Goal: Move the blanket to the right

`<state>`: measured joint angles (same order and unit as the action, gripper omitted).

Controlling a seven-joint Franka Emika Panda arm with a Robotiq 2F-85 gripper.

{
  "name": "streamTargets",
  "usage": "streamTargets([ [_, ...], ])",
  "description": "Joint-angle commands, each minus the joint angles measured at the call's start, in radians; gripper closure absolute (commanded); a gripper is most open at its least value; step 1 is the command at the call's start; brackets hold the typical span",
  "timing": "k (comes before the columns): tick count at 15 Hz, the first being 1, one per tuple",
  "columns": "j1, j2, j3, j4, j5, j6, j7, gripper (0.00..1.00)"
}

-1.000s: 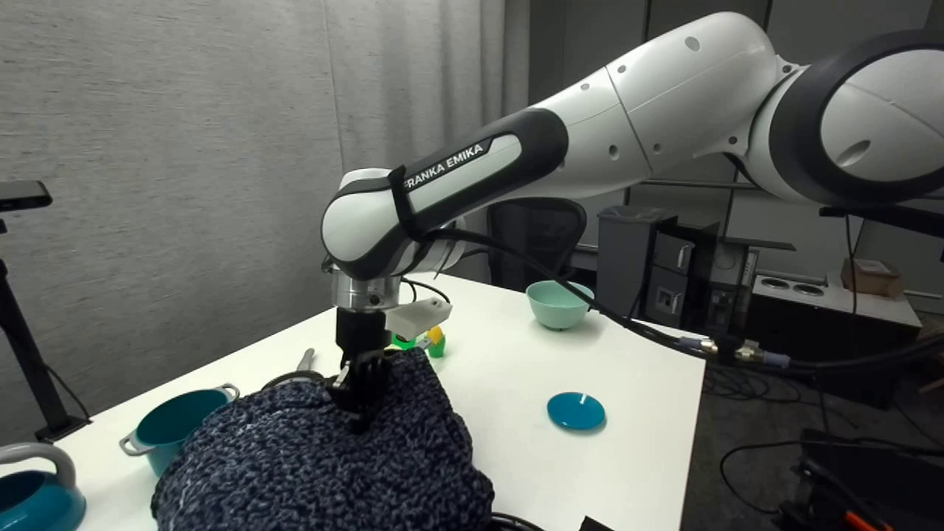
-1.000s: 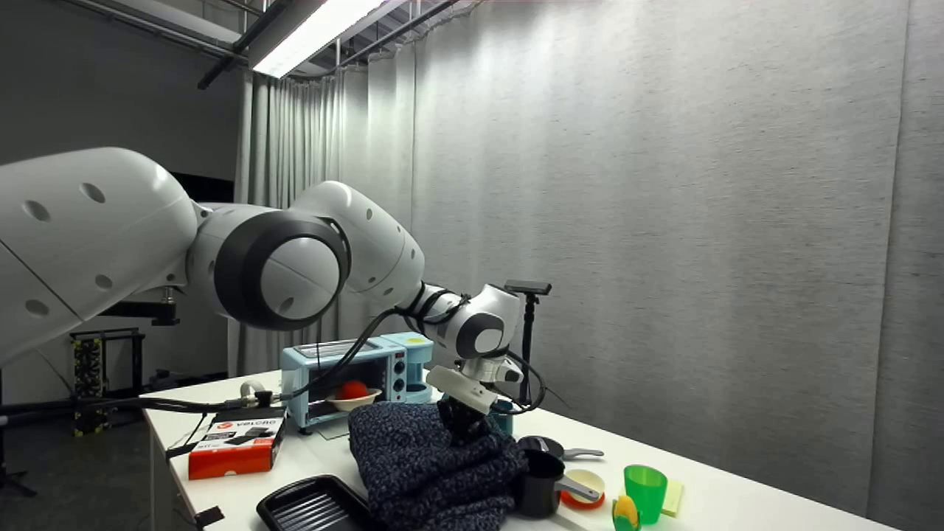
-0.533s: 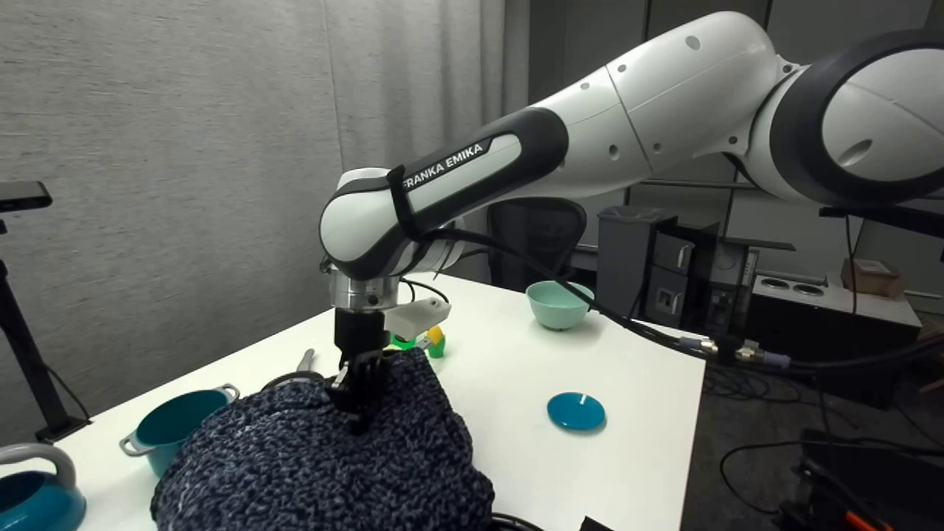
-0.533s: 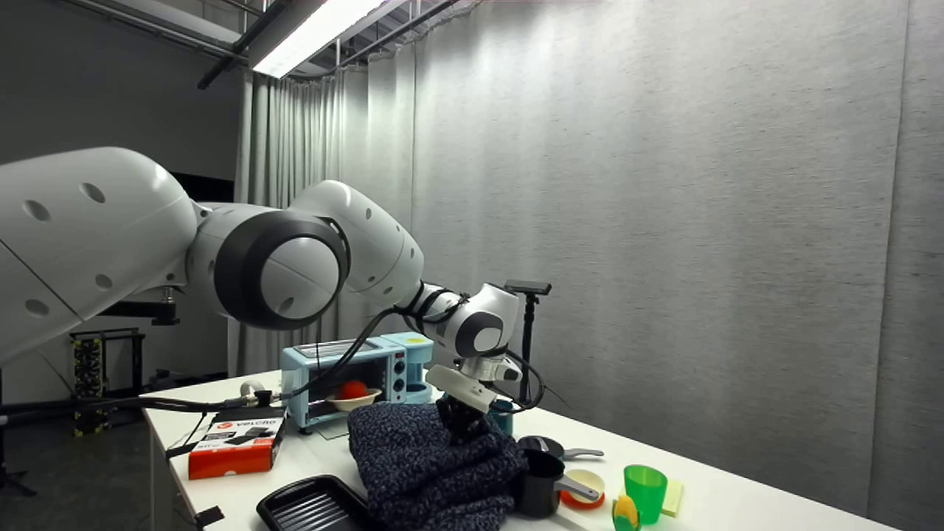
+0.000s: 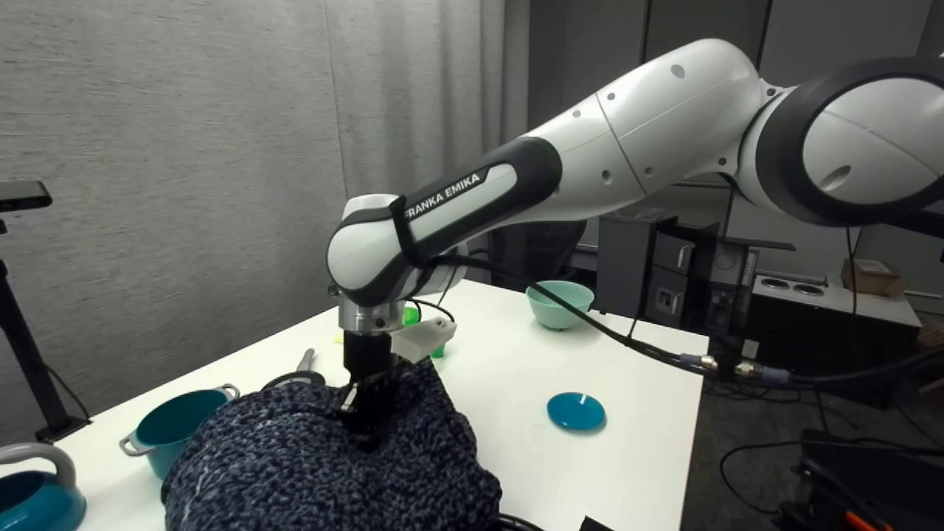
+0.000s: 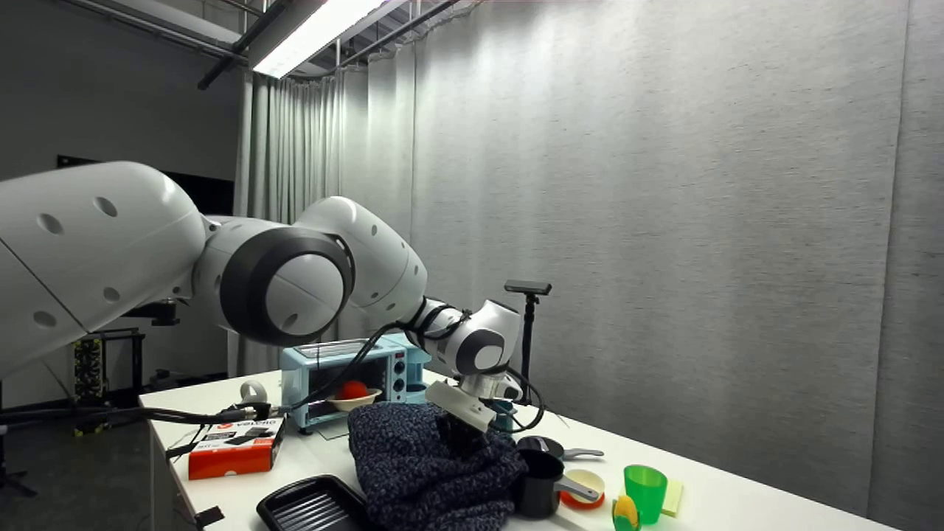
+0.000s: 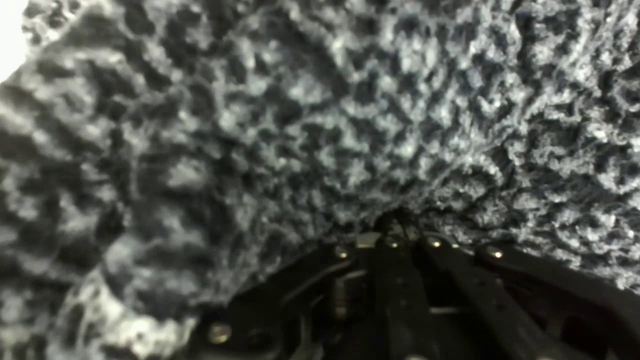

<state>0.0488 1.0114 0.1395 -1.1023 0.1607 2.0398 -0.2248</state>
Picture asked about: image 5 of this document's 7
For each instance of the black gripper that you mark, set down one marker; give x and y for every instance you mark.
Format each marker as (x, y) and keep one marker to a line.
(369, 393)

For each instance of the dark blue knitted blanket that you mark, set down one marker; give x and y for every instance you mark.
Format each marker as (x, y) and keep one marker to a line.
(295, 461)

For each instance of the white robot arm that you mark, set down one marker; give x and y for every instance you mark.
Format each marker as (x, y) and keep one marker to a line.
(639, 137)

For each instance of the small silver saucepan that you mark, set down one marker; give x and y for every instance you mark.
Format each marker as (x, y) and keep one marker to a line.
(307, 361)

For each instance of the green plastic cup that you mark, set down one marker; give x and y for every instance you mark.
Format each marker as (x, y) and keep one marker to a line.
(410, 318)

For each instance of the mint green bowl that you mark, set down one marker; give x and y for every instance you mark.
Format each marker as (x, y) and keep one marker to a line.
(558, 311)

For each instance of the teal round lid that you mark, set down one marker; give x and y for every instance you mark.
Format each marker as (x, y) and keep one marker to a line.
(575, 415)

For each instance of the grey curtain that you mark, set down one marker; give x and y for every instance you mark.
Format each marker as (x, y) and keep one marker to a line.
(195, 150)

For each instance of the grey drawer cabinet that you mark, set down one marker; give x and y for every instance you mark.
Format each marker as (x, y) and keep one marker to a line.
(673, 266)

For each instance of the black tripod stand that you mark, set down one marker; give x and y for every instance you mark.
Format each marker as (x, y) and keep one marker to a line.
(21, 342)

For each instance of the white topped side table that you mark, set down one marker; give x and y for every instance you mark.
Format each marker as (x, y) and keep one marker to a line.
(835, 300)

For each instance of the black equipment case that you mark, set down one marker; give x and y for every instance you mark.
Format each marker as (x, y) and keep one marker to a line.
(866, 482)

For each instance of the brown cardboard box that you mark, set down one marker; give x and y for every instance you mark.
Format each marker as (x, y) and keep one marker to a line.
(870, 280)

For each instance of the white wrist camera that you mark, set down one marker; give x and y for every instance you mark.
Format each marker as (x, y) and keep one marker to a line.
(426, 342)

